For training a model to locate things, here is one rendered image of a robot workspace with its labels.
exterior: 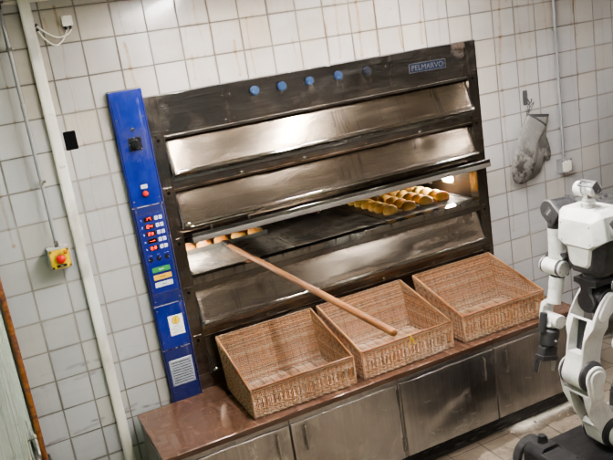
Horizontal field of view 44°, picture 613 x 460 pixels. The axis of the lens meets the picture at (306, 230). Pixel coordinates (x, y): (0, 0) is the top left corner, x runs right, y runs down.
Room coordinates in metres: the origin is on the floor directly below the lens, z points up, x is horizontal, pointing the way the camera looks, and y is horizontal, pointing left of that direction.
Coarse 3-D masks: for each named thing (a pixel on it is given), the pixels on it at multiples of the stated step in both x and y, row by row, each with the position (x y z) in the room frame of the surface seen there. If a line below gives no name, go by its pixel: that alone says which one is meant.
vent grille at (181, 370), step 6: (174, 360) 3.54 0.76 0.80; (180, 360) 3.55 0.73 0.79; (186, 360) 3.56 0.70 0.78; (174, 366) 3.53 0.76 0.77; (180, 366) 3.55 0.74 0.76; (186, 366) 3.56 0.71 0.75; (192, 366) 3.57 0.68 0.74; (174, 372) 3.53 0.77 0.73; (180, 372) 3.54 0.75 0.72; (186, 372) 3.55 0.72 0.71; (192, 372) 3.57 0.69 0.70; (174, 378) 3.53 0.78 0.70; (180, 378) 3.54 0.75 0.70; (186, 378) 3.55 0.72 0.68; (192, 378) 3.56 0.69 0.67; (174, 384) 3.53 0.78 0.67; (180, 384) 3.54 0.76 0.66
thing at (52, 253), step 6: (54, 246) 3.37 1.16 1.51; (60, 246) 3.35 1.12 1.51; (66, 246) 3.35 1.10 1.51; (48, 252) 3.32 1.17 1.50; (54, 252) 3.32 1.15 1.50; (60, 252) 3.34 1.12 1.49; (48, 258) 3.32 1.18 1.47; (54, 258) 3.32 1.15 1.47; (66, 258) 3.34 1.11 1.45; (54, 264) 3.32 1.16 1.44; (60, 264) 3.33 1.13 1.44; (66, 264) 3.34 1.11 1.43; (72, 264) 3.35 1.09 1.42; (54, 270) 3.32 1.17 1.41
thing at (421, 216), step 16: (448, 208) 4.26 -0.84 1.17; (464, 208) 4.30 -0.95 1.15; (384, 224) 4.11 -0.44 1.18; (400, 224) 4.13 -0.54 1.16; (320, 240) 3.97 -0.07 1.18; (336, 240) 3.96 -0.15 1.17; (352, 240) 4.00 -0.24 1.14; (272, 256) 3.81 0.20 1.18; (288, 256) 3.85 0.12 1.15; (208, 272) 3.70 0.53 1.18; (224, 272) 3.70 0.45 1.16; (240, 272) 3.74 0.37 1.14
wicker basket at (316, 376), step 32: (288, 320) 3.77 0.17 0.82; (320, 320) 3.71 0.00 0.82; (224, 352) 3.50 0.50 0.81; (256, 352) 3.67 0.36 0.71; (288, 352) 3.72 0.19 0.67; (320, 352) 3.77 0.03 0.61; (256, 384) 3.55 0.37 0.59; (288, 384) 3.28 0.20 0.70; (320, 384) 3.44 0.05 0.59; (352, 384) 3.39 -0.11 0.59; (256, 416) 3.20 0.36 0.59
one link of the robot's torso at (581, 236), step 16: (576, 208) 3.17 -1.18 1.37; (592, 208) 3.13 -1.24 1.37; (608, 208) 3.09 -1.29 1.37; (560, 224) 3.20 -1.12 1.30; (576, 224) 3.11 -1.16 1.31; (592, 224) 3.04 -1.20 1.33; (608, 224) 3.03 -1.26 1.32; (576, 240) 3.12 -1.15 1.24; (592, 240) 3.03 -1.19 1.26; (608, 240) 3.01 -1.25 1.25; (576, 256) 3.13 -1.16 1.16; (592, 256) 3.06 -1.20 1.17; (608, 256) 3.04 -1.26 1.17; (592, 272) 3.07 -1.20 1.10; (608, 272) 3.07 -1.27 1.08
